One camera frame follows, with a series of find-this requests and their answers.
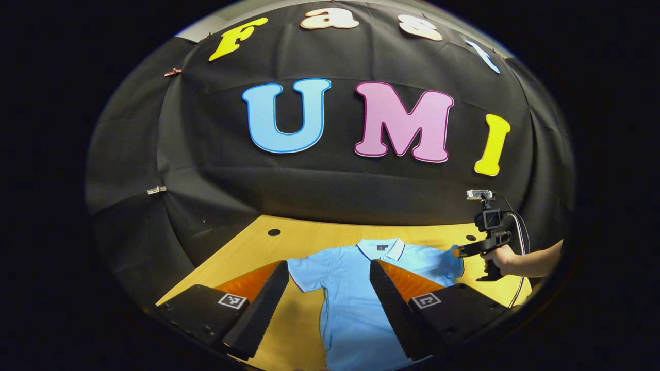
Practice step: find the copper cloth clip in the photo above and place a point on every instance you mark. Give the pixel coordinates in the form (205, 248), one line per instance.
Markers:
(172, 72)

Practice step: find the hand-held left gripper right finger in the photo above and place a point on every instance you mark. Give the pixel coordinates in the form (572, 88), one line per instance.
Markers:
(394, 314)

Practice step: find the light blue T-shirt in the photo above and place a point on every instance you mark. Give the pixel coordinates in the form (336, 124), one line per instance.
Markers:
(345, 288)

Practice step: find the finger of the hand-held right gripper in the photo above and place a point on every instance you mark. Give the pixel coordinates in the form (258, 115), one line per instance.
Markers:
(472, 249)

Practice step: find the white cloth clip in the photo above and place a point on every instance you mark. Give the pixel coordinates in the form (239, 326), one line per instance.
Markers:
(157, 190)

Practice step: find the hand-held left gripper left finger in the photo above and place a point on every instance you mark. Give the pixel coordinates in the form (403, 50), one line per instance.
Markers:
(260, 314)

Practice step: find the black backdrop cloth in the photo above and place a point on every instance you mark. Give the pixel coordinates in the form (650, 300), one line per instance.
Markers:
(335, 180)

